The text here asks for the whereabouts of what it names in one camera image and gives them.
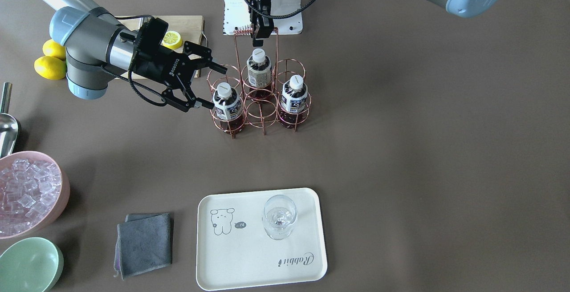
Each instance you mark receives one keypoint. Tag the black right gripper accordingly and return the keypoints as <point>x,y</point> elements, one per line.
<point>159,67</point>

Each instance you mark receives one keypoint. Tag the tea bottle white cap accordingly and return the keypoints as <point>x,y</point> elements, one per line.
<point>293,102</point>
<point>228,108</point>
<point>260,76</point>

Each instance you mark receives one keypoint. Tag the copper wire bottle basket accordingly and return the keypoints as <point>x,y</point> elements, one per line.
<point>261,108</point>

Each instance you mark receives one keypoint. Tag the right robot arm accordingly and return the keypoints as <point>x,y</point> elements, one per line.
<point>99,48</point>

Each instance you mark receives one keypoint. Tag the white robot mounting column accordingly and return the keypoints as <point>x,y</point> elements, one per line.
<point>237,20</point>

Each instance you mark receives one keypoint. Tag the half lemon slice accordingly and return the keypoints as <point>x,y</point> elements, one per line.
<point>172,40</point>

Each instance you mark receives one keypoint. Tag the bamboo cutting board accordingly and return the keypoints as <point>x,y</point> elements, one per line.
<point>190,28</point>

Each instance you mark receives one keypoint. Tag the clear wine glass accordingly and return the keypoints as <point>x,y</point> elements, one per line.
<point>279,217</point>

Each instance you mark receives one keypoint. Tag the yellow lemon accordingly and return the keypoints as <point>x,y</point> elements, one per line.
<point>53,49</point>
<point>50,67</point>

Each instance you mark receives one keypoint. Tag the cream rabbit tray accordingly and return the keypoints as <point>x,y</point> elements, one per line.
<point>234,250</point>

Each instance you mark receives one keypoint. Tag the grey folded cloth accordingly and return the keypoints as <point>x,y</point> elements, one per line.
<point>144,244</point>

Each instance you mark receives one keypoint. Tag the stainless steel ice scoop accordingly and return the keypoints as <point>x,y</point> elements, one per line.
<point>9,126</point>

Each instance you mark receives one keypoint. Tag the pink ribbed ice bowl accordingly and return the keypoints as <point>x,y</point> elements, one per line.
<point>34,192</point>

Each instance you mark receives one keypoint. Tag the mint green bowl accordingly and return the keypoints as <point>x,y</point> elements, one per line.
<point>34,264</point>

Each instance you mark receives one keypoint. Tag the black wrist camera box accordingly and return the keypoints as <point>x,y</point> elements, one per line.
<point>149,38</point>

